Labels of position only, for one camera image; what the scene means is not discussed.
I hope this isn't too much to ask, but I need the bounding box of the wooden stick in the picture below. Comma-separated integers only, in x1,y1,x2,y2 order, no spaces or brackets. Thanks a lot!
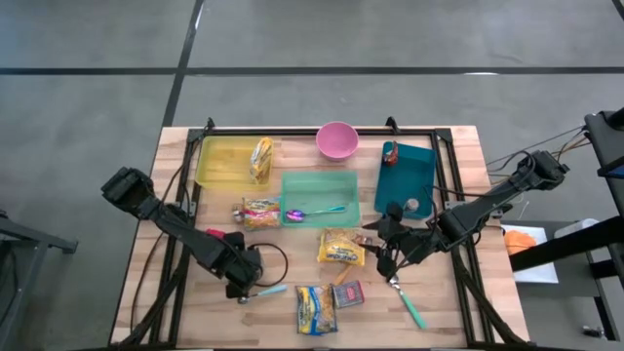
332,264,354,287

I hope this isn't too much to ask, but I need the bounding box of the dark teal plastic tray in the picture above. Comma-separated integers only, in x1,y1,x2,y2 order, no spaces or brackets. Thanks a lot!
373,140,438,221

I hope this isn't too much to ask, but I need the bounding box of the black metal cart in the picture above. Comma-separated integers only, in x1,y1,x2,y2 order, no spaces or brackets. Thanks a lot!
509,106,624,342

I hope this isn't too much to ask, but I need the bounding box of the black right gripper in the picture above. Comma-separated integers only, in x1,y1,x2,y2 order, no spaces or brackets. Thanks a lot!
363,203,448,283

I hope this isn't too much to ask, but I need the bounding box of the thin cable bundle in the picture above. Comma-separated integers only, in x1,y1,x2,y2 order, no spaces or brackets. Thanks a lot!
486,125,586,170

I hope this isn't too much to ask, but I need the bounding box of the blue-edged noodle packet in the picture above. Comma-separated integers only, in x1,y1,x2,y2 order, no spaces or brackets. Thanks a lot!
294,284,339,337

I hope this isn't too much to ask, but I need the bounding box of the yellow noodle packet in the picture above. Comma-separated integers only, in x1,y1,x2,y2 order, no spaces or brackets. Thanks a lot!
317,227,374,268
249,136,275,185

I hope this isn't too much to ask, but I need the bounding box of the orange object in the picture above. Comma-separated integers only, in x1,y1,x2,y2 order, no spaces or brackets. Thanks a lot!
504,229,537,256

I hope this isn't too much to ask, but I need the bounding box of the red-striped noodle packet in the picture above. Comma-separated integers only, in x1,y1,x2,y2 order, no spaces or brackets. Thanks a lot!
242,196,283,232

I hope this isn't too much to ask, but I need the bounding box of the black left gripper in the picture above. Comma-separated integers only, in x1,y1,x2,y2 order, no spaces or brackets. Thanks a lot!
210,231,265,299

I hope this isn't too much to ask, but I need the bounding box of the pink bowl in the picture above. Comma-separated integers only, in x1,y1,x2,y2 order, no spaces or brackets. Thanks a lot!
315,121,361,163

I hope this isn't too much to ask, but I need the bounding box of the white sheet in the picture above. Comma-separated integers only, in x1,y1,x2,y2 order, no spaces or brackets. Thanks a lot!
500,223,560,285

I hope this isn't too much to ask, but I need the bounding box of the iridescent rainbow metal spoon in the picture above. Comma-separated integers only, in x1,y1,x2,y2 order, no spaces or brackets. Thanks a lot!
285,205,347,224

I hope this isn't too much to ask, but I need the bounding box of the spoon with light-blue handle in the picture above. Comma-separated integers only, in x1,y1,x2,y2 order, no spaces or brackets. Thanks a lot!
237,284,289,306

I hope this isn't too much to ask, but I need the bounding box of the patterned rectangular spice tin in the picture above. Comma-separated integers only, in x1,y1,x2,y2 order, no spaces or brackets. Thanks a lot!
331,279,366,310

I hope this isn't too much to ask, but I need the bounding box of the black looped wrist camera cable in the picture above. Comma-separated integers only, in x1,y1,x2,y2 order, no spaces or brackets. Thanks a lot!
251,242,290,288

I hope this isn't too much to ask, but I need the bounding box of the spoon with green handle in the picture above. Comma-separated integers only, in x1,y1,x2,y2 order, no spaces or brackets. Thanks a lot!
389,275,428,331

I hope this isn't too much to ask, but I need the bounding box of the green translucent plastic tray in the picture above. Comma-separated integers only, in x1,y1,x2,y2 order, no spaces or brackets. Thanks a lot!
280,170,363,229

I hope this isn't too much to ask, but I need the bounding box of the yellow translucent plastic tray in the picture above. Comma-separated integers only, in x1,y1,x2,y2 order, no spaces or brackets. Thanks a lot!
194,136,275,192

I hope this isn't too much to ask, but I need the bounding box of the small reddish bottle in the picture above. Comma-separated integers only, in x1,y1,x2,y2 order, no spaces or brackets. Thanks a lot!
382,140,400,167

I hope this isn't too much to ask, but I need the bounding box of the grey metal stand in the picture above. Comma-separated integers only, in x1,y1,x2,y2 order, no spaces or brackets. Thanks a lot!
0,209,79,342

